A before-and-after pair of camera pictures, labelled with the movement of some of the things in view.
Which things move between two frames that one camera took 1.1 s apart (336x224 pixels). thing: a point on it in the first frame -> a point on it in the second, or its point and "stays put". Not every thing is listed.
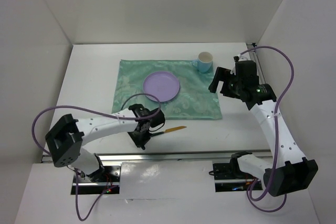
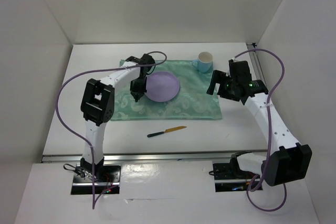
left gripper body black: [139, 137] -> [137, 85]
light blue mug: [204, 62] stays put
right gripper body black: [230, 86] stays put
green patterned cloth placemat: [198, 98] stays put
